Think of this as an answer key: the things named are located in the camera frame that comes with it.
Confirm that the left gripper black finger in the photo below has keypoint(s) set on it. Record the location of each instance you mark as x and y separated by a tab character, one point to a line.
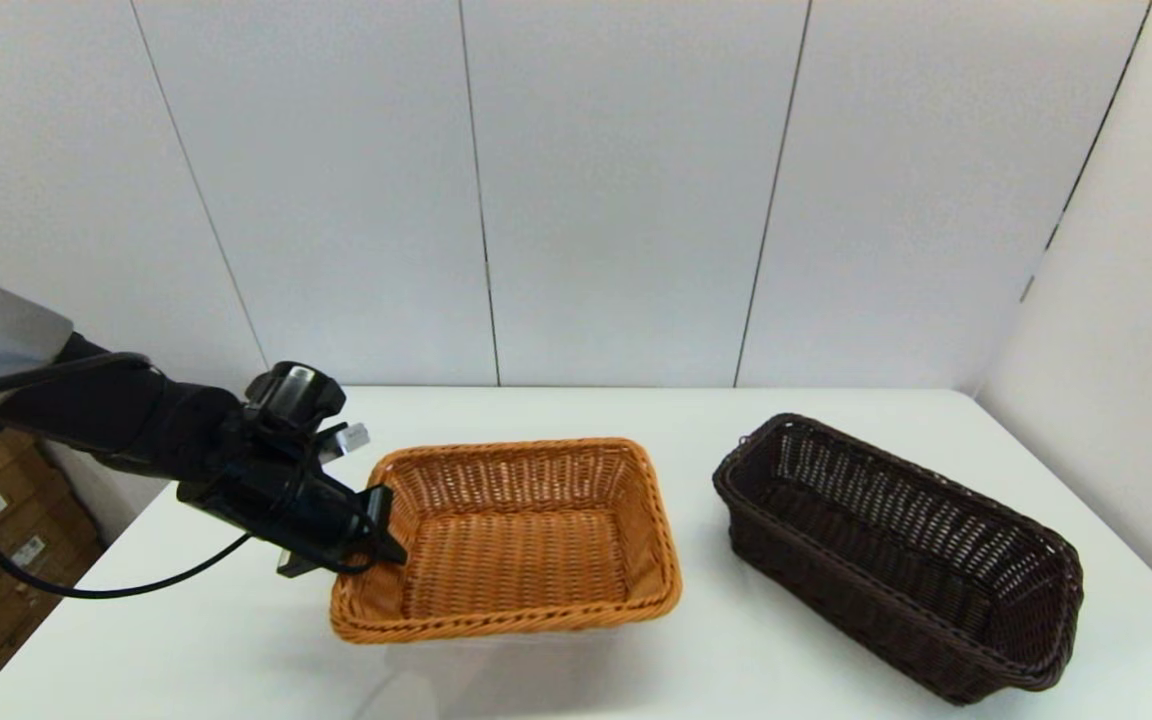
391	550

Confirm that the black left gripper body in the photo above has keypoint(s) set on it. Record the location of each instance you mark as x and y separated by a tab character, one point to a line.
286	500

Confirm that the orange wicker basket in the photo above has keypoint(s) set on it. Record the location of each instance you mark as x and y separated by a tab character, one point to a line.
516	570

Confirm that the dark brown wicker basket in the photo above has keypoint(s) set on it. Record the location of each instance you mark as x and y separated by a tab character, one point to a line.
896	560

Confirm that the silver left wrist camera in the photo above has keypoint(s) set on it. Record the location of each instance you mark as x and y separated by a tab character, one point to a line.
354	437

